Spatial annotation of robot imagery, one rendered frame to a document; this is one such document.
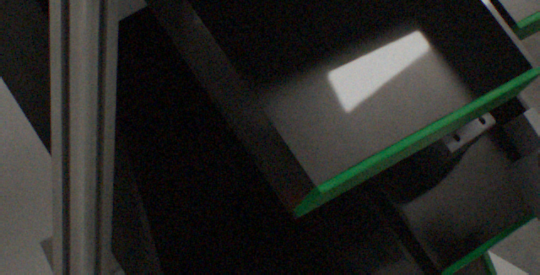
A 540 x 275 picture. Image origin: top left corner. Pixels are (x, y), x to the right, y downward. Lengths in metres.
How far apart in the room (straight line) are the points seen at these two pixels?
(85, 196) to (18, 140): 0.71
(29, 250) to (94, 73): 0.64
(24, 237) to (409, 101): 0.68
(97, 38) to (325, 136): 0.10
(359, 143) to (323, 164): 0.02
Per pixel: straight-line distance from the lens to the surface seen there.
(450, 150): 0.63
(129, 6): 0.45
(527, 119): 0.62
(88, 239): 0.50
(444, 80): 0.48
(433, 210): 0.65
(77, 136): 0.46
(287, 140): 0.40
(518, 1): 0.55
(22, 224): 1.10
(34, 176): 1.15
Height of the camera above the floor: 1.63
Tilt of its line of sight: 39 degrees down
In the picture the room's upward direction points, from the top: 8 degrees clockwise
